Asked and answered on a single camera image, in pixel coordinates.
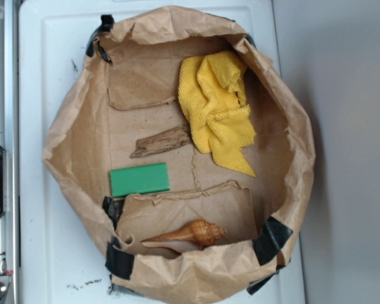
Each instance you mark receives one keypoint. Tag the brown wood chip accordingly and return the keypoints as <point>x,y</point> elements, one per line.
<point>165,141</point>

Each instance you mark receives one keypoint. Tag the brown paper bag lining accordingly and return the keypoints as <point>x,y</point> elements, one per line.
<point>127,91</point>

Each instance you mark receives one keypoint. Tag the green rectangular block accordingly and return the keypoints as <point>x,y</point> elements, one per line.
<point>140,179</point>

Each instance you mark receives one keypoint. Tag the yellow microfiber cloth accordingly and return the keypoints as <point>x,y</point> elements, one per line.
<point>212,97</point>

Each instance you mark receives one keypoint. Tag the orange spiral seashell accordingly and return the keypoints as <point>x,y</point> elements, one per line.
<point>194,236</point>

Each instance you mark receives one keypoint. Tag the aluminium frame rail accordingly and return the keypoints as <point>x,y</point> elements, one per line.
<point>10,290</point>

